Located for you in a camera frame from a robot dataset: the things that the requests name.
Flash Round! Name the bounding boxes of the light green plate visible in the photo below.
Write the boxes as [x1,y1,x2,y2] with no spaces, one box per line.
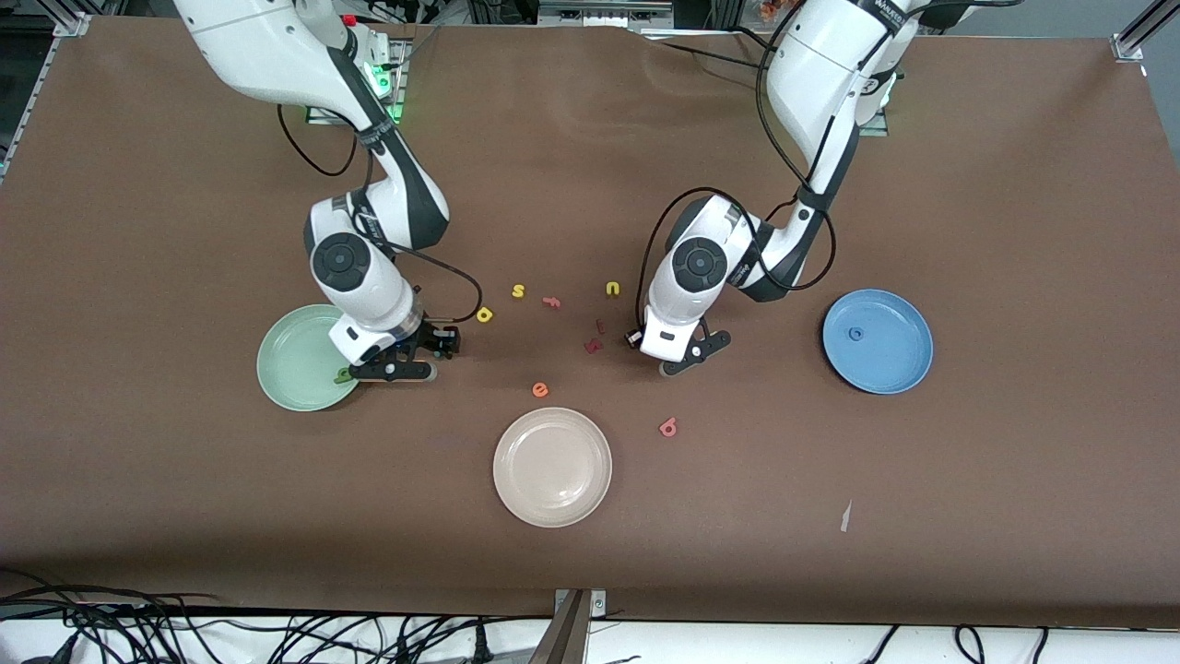
[256,304,365,412]

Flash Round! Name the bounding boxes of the beige plate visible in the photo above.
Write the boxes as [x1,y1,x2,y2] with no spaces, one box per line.
[493,407,613,528]

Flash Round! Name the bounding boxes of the brown table cover sheet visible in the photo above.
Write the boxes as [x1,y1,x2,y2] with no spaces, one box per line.
[0,17,1180,630]

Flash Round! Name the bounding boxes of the blue plate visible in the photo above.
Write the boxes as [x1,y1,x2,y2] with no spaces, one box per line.
[822,289,934,396]

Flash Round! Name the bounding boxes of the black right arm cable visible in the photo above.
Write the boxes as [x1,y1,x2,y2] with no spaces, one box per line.
[277,101,484,324]

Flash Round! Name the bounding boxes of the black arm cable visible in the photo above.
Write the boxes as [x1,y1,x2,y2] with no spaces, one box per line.
[634,0,1024,319]
[277,101,484,324]

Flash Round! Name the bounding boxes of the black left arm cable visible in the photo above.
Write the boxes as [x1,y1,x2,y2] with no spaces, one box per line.
[634,0,1024,319]

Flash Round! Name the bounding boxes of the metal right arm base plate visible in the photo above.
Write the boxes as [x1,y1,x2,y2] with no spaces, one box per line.
[309,37,413,125]

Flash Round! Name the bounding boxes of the black cable on table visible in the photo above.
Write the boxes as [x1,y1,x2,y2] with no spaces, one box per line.
[641,26,780,73]

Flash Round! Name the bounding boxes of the metal bracket post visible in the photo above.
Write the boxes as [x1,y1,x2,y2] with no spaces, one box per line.
[530,588,608,664]

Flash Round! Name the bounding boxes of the grey metal rail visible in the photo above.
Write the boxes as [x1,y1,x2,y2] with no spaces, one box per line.
[537,0,676,21]

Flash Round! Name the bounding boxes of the black cable tangle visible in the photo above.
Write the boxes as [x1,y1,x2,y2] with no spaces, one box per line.
[0,567,554,664]

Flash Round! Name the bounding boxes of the aluminium frame profile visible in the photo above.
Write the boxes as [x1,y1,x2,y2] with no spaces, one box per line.
[1111,0,1180,62]
[37,0,93,40]

